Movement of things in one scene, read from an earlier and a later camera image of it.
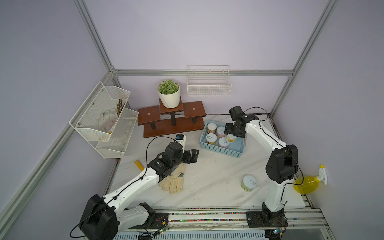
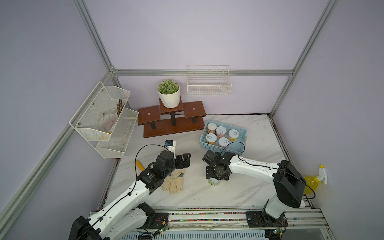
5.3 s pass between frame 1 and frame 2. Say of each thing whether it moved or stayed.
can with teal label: stayed
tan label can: stayed
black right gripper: moved
